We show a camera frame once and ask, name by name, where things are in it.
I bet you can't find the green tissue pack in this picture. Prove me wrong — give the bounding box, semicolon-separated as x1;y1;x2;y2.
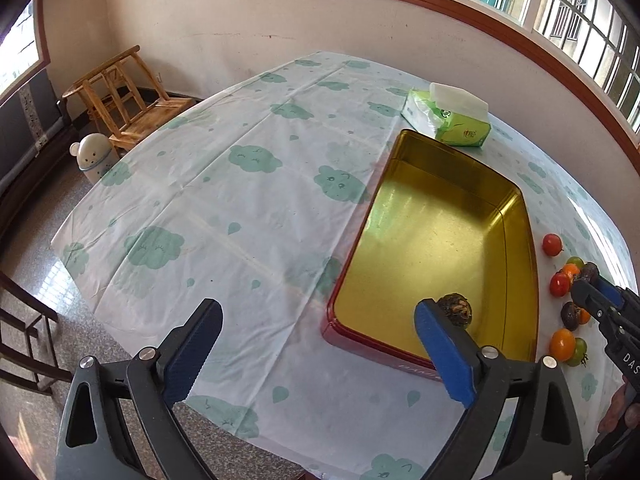
400;81;493;149

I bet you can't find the white cloud print tablecloth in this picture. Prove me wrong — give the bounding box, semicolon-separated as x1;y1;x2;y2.
50;50;633;480

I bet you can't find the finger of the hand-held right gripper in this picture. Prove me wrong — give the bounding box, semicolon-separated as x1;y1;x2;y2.
572;279;619;332
592;276;640;312

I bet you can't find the dark wooden chair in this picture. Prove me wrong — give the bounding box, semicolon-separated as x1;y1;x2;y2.
0;270;76;396

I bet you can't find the golden metal tin tray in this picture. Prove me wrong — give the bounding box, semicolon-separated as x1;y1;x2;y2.
320;129;541;382

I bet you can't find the brown-framed barred window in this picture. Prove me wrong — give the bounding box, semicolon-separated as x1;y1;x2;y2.
312;0;640;148

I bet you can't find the dark passion fruit tan patch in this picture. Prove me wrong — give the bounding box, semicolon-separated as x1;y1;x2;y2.
436;294;473;330

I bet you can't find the white bear-shaped bin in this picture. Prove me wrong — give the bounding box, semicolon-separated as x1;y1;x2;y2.
69;133;120;184

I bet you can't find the large green tomato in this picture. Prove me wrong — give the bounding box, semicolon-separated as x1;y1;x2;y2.
566;337;590;367

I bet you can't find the light wooden chair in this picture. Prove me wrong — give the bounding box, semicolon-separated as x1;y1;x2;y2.
61;45;197;152

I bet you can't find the brown-framed side window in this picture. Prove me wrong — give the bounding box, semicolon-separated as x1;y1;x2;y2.
0;0;52;106

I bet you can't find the person's right hand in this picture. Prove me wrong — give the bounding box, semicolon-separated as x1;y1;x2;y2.
599;385;635;432

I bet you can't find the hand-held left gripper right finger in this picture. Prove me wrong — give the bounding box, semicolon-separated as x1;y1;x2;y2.
414;298;586;480

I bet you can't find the orange tangerine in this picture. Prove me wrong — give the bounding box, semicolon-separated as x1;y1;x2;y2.
549;328;577;362

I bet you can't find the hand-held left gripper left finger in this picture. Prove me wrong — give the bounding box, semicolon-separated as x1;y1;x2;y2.
54;298;236;480

